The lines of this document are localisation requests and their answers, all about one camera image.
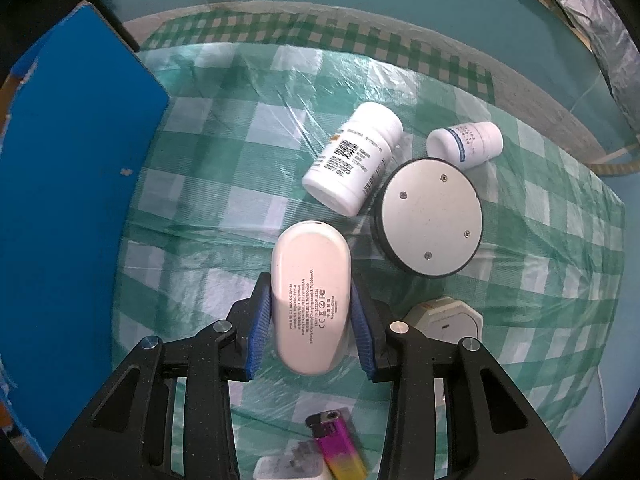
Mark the blue cardboard box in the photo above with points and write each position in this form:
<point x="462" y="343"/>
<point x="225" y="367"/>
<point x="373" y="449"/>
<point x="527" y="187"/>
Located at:
<point x="70" y="240"/>

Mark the small white pill bottle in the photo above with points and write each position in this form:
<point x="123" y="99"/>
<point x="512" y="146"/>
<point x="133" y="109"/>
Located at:
<point x="465" y="144"/>

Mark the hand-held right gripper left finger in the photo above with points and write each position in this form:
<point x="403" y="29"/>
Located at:
<point x="257" y="329"/>

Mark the white grey charger plug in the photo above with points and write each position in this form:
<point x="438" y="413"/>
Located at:
<point x="290" y="466"/>

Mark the pink yellow lighter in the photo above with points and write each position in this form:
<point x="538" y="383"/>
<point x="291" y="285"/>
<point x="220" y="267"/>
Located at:
<point x="336" y="442"/>

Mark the white oval earbud case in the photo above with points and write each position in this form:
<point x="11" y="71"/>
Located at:
<point x="311" y="299"/>

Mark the grey plastic sheet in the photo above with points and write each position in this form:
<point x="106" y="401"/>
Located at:
<point x="590" y="35"/>

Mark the round black silver disc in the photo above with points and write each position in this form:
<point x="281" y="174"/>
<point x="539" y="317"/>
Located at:
<point x="426" y="216"/>

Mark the large white pill bottle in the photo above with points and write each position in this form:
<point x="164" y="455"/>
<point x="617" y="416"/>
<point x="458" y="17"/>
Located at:
<point x="353" y="159"/>

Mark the white power adapter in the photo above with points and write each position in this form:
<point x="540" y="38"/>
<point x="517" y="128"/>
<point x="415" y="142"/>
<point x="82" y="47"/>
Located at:
<point x="445" y="321"/>

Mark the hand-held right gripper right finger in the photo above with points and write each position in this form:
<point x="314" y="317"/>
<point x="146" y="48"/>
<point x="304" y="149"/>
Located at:
<point x="361" y="330"/>

